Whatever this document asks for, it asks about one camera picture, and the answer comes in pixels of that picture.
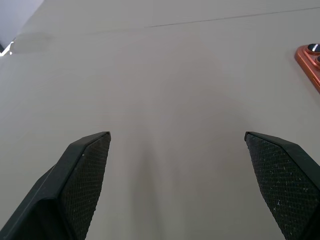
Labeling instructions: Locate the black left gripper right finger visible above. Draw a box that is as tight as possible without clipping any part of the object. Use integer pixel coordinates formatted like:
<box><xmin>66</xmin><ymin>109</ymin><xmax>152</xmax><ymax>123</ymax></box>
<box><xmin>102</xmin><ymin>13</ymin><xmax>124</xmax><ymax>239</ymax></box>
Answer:
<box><xmin>244</xmin><ymin>131</ymin><xmax>320</xmax><ymax>240</ymax></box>

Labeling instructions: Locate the orange smartphone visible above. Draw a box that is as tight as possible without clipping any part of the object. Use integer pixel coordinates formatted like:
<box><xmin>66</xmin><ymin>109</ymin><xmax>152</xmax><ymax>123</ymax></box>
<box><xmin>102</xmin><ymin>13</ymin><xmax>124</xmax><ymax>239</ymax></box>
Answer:
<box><xmin>294</xmin><ymin>43</ymin><xmax>320</xmax><ymax>95</ymax></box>

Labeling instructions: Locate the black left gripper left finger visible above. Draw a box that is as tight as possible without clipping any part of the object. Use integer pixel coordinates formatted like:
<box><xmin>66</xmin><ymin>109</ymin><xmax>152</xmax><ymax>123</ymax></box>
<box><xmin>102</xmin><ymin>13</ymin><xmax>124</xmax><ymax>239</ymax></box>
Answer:
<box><xmin>0</xmin><ymin>131</ymin><xmax>112</xmax><ymax>240</ymax></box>

